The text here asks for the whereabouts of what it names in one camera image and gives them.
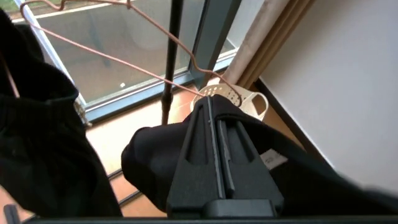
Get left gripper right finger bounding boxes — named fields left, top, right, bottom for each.
left=216, top=119, right=284, bottom=215

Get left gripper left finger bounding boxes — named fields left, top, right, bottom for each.
left=166, top=96, right=224, bottom=218

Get thin black shorts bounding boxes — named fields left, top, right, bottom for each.
left=121, top=94, right=398, bottom=217

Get white laundry basket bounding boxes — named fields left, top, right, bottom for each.
left=190, top=83, right=270, bottom=122

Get black clothes rack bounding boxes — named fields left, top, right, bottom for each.
left=2, top=0, right=184, bottom=224

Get beige curtain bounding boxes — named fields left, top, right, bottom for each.
left=222, top=0, right=317, bottom=90

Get window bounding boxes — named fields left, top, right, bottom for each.
left=9, top=0, right=268, bottom=122

